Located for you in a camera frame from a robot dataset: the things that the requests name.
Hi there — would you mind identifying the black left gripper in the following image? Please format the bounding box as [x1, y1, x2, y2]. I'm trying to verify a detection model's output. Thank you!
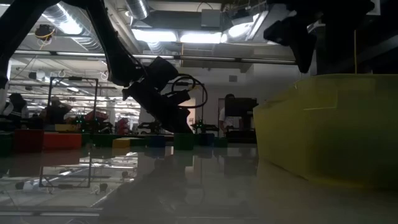
[122, 55, 193, 133]

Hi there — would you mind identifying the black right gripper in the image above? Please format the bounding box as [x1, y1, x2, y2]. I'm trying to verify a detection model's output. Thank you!
[263, 15, 318, 74]

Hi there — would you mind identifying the green cube block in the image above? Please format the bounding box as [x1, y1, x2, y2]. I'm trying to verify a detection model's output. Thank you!
[173, 133, 195, 151]

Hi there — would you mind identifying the yellow rectangular block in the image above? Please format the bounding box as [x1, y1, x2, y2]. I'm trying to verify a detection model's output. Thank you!
[111, 138, 132, 149]

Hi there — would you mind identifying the blue square lego brick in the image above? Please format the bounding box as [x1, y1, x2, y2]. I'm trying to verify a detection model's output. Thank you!
[147, 135, 167, 148]

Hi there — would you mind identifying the person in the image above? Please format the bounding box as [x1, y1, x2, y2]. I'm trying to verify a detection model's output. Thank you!
[218, 93, 246, 133]
[2, 92, 29, 130]
[43, 95, 73, 125]

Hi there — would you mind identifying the red machine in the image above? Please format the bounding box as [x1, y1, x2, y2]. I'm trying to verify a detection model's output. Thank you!
[115, 117, 131, 135]

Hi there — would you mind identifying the yellow plastic bin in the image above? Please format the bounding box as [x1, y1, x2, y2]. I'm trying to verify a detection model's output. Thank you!
[252, 73, 398, 191]

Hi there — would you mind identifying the ceiling light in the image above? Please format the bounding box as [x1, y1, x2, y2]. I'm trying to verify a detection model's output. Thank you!
[132, 28, 178, 44]
[179, 31, 223, 44]

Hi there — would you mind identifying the grey ceiling box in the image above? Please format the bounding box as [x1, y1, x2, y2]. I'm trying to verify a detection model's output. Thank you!
[200, 8, 222, 28]

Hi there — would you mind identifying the yellow box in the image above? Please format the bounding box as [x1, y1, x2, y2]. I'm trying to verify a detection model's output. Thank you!
[54, 124, 78, 133]

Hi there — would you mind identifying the red long lego brick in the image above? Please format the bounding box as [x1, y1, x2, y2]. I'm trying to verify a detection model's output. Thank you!
[42, 133, 83, 151]

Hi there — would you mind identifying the red cube block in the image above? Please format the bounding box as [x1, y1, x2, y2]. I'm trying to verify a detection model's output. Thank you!
[12, 128, 45, 154]

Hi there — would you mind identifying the black gantry frame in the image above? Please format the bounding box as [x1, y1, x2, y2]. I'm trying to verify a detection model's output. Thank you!
[157, 82, 205, 128]
[46, 76, 100, 125]

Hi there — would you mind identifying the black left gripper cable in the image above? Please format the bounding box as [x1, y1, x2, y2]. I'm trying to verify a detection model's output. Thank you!
[170, 73, 208, 110]

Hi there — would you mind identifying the silver overhead rail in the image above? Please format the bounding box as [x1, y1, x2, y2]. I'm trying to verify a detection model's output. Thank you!
[12, 49, 296, 66]

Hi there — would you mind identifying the round metal duct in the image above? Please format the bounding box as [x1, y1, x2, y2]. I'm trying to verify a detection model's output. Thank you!
[124, 0, 150, 21]

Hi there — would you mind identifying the hanging cable reel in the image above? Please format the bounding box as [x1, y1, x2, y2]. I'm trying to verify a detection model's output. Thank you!
[33, 24, 56, 50]

